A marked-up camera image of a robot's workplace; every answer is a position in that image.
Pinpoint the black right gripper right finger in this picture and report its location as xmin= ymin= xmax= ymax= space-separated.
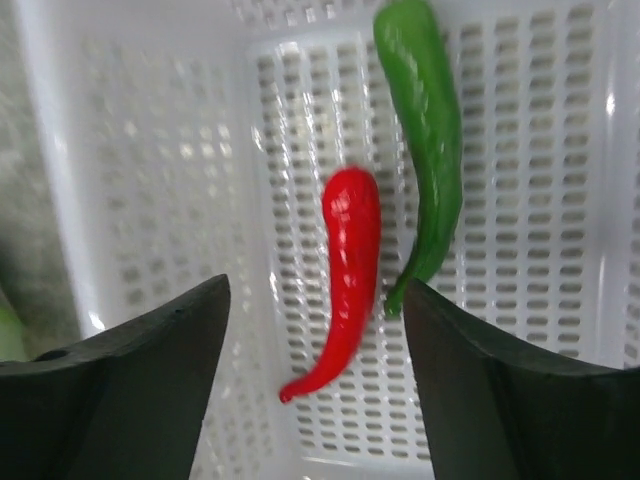
xmin=404 ymin=280 xmax=639 ymax=479

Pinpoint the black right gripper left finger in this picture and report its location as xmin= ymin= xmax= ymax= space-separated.
xmin=1 ymin=274 xmax=230 ymax=479

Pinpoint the green cabbage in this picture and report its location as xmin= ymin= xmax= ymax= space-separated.
xmin=0 ymin=302 xmax=28 ymax=362

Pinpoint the red chili pepper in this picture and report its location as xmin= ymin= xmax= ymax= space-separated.
xmin=279 ymin=166 xmax=382 ymax=404

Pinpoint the green chili pepper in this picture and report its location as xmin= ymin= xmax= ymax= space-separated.
xmin=373 ymin=1 xmax=463 ymax=316

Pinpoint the white plastic basket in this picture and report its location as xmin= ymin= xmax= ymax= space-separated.
xmin=15 ymin=1 xmax=639 ymax=479

